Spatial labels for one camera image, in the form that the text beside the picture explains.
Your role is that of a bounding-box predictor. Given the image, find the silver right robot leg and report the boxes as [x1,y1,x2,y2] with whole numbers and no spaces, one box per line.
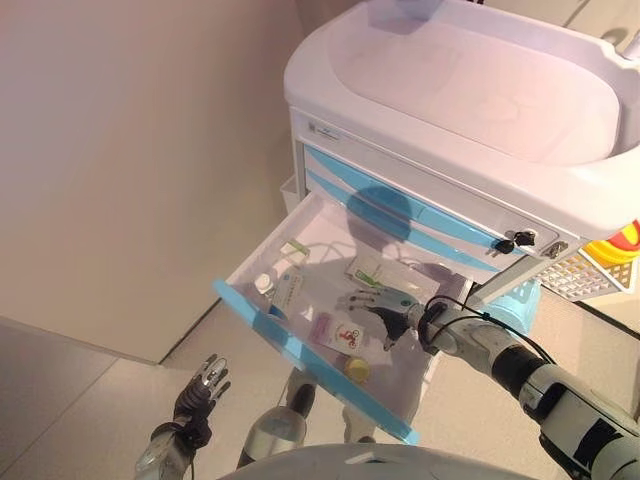
[341,407,377,444]

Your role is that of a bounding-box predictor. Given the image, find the white drawer with blue front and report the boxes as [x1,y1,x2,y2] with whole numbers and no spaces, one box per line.
[210,192,474,445]

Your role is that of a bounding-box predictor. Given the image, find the white wire basket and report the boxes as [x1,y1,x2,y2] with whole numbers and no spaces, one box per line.
[537,247,640,302]

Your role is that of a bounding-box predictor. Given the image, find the clear capsule bottle yellow cap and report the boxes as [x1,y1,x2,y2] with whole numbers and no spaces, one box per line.
[343,356,372,384]

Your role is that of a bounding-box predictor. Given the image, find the light blue plastic bin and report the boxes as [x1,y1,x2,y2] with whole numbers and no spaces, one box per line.
[479,279,544,332]

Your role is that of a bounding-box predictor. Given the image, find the white medical cart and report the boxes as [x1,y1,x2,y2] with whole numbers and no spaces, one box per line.
[282,0,640,416]

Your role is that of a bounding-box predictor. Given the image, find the grey robot torso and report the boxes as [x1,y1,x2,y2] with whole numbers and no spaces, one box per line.
[214,442,481,480]

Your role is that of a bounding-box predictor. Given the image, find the small white round bottle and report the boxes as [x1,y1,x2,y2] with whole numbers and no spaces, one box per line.
[253,272,279,297]

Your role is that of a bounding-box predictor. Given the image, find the white printed medicine bag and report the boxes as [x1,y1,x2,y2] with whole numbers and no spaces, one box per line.
[269,269,322,322]

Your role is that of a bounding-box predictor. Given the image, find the black cart keys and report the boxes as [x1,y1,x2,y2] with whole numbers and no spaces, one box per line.
[491,228,538,256]

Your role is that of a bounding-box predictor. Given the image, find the pink white medicine box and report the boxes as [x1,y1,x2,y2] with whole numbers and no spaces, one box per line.
[312,312,374,354]

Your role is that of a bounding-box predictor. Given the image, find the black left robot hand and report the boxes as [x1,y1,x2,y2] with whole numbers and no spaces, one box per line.
[172,352,233,450]

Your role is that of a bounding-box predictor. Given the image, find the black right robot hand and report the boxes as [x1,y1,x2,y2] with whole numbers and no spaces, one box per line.
[335,284,427,351]

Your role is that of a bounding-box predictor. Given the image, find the large white green medicine box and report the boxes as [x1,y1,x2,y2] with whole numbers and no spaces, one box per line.
[344,254,441,302]

